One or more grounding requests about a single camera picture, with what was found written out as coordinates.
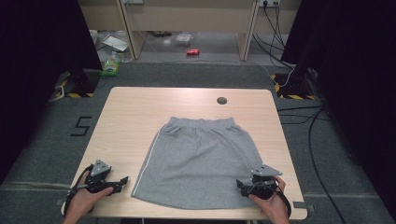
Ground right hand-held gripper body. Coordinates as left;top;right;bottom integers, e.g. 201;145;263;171
248;163;284;201

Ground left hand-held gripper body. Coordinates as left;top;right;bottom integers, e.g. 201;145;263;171
83;159;115;194

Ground gray shorts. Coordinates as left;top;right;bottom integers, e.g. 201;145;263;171
131;116;265;210

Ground person's right hand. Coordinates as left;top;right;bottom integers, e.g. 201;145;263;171
248;175;290;224

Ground person's left hand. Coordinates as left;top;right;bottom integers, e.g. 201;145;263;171
62;187;115;224

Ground black stand base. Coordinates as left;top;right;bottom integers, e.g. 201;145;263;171
275;50;316;97
65;68;101;95

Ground black curtain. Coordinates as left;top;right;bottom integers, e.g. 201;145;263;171
280;0;396;214
0;0;103;185

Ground flat silver package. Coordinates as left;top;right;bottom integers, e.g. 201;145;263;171
102;35;130;52

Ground crumpled white plastic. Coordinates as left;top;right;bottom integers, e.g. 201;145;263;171
89;29;100;47

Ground clear plastic bag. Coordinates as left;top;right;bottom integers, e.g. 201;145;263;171
175;33;193;47

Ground beige wooden desk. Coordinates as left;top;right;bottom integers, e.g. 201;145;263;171
77;0;302;62

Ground black wrist strap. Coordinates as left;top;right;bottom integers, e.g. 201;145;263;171
63;164;94;217
274;189;293;219

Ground black floor cable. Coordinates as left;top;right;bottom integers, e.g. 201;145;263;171
307;106;347;224
277;105;325;112

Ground white cable loop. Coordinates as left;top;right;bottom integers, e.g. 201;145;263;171
48;85;65;104

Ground black socket cable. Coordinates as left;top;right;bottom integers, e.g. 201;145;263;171
262;3;289;52

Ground white wall socket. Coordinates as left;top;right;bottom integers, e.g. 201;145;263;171
258;0;281;8

